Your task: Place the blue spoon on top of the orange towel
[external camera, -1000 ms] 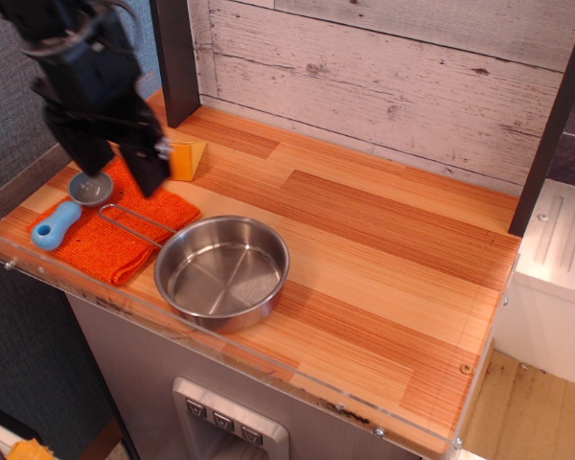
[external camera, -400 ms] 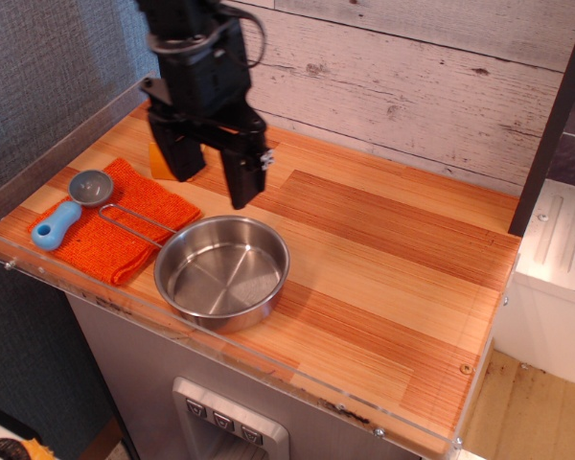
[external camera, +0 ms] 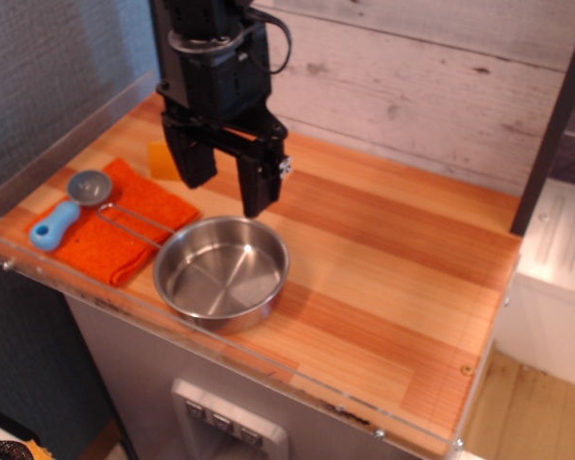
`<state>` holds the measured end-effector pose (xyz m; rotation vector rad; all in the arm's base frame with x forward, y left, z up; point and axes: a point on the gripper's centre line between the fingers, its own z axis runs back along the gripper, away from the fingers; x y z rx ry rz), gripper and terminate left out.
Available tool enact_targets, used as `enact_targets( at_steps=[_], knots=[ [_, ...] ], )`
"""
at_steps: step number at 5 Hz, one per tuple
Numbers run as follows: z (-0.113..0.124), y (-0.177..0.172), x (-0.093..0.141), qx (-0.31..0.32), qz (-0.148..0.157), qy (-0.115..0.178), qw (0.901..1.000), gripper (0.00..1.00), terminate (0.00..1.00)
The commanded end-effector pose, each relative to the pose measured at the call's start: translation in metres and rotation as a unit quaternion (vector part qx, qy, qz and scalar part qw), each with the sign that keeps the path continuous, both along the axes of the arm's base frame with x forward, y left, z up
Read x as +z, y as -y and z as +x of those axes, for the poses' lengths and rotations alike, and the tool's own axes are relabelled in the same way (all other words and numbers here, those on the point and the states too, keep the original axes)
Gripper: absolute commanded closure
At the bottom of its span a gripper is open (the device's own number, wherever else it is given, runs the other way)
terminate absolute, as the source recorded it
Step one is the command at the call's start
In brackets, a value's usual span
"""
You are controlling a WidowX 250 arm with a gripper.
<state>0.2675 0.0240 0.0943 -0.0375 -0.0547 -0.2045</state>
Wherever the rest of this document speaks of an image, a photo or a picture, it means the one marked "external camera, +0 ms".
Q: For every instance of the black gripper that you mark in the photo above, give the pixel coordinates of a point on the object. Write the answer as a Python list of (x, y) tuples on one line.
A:
[(228, 74)]

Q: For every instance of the blue spoon with grey bowl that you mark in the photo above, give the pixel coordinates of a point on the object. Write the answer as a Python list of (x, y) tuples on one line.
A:
[(86, 189)]

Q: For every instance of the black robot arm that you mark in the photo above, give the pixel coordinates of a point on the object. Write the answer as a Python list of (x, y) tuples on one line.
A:
[(201, 13)]

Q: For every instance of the orange towel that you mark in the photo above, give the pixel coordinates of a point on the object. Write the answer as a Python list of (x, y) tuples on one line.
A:
[(113, 245)]

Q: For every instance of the yellow cheese wedge block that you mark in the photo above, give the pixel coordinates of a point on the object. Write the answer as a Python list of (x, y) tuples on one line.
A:
[(161, 164)]

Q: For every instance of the grey toy kitchen cabinet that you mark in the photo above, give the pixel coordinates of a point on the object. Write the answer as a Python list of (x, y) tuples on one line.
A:
[(138, 367)]

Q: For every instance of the silver dispenser button panel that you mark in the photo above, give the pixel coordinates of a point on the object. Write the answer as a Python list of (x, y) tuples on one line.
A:
[(215, 428)]

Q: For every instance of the orange cloth at bottom left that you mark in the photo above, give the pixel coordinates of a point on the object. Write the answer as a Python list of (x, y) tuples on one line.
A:
[(26, 450)]

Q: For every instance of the white cabinet at right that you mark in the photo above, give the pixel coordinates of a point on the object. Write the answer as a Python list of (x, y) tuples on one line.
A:
[(536, 326)]

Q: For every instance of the steel pan with wire handle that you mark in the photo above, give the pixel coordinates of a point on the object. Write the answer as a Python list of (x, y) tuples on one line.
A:
[(222, 274)]

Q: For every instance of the dark left upright post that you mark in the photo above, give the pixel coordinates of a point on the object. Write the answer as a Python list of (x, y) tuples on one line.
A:
[(171, 85)]

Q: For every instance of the dark upright post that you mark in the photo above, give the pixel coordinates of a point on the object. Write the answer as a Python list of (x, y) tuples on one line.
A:
[(548, 147), (171, 85)]

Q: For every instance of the clear acrylic guard rail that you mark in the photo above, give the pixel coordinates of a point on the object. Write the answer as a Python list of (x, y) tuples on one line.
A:
[(395, 282)]

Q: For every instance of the dark right upright post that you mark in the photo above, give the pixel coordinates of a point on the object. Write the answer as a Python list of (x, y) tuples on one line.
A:
[(548, 147)]

